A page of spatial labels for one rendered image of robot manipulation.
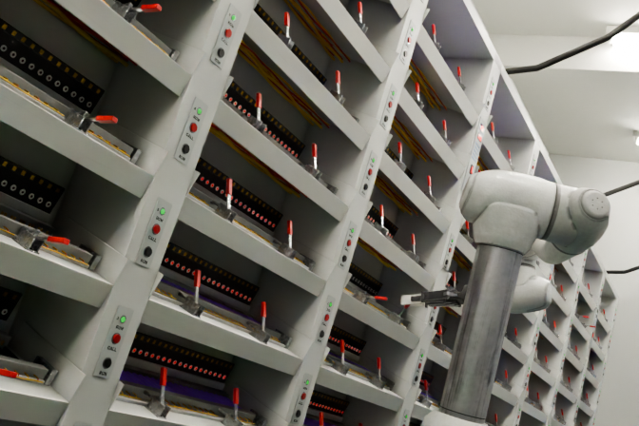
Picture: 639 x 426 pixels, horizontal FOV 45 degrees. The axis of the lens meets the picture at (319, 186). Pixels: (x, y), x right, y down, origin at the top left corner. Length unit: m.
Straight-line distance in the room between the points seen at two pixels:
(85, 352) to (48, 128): 0.38
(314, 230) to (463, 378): 0.57
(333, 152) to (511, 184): 0.55
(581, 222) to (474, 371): 0.39
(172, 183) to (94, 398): 0.39
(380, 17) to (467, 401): 1.08
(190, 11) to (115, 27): 0.26
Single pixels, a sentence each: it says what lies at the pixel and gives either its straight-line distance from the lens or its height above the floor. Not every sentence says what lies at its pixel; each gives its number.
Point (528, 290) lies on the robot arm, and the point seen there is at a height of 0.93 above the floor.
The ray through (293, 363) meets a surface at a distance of 1.90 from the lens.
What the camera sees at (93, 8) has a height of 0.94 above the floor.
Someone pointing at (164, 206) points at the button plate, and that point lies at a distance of 1.42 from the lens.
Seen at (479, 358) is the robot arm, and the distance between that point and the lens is 1.72.
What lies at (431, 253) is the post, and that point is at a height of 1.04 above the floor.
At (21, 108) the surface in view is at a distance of 1.20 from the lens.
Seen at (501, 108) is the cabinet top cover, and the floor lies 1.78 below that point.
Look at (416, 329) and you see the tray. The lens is 2.58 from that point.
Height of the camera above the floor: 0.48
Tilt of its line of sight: 15 degrees up
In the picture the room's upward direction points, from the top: 17 degrees clockwise
